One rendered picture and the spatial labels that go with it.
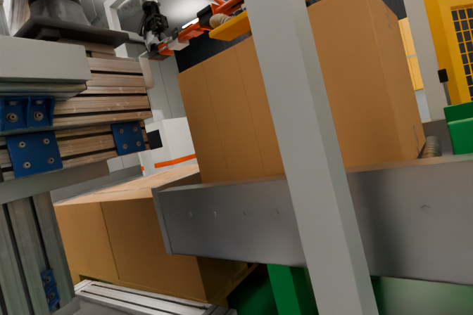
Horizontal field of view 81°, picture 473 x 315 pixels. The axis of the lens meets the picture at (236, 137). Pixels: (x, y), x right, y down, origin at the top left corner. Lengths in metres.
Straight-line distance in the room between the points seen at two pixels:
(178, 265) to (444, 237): 0.91
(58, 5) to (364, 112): 0.74
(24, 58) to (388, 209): 0.66
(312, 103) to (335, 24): 0.35
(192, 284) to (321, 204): 0.88
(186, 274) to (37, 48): 0.90
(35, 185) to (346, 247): 0.69
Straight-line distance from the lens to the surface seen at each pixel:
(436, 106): 1.80
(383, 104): 0.64
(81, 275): 2.05
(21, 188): 0.81
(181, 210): 0.82
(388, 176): 0.53
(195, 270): 1.14
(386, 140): 0.65
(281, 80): 0.36
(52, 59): 0.61
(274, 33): 0.37
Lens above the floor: 0.71
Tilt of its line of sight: 1 degrees down
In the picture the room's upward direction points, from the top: 14 degrees counter-clockwise
